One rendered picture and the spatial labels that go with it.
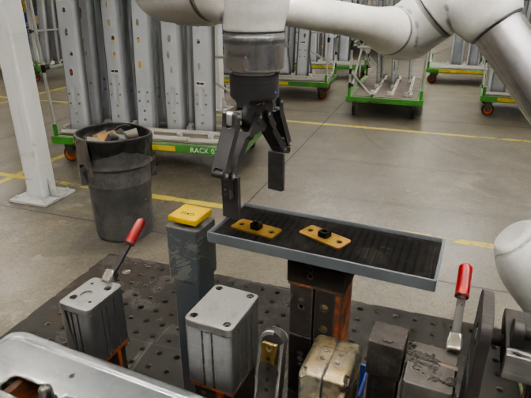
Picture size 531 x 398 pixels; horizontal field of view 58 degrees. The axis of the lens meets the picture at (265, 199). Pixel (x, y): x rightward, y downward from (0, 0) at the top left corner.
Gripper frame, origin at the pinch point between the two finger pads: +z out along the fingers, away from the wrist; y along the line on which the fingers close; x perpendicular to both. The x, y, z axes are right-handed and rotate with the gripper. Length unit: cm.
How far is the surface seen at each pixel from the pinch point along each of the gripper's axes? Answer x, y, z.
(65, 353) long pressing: -19.0, 26.9, 21.8
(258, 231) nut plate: 1.3, 1.0, 5.9
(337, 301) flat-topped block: 15.7, -0.1, 15.2
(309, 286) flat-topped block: 11.0, 0.8, 13.4
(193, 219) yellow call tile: -11.6, 2.4, 6.2
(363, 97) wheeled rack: -183, -545, 95
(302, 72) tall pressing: -325, -644, 86
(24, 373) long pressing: -20.9, 33.0, 22.1
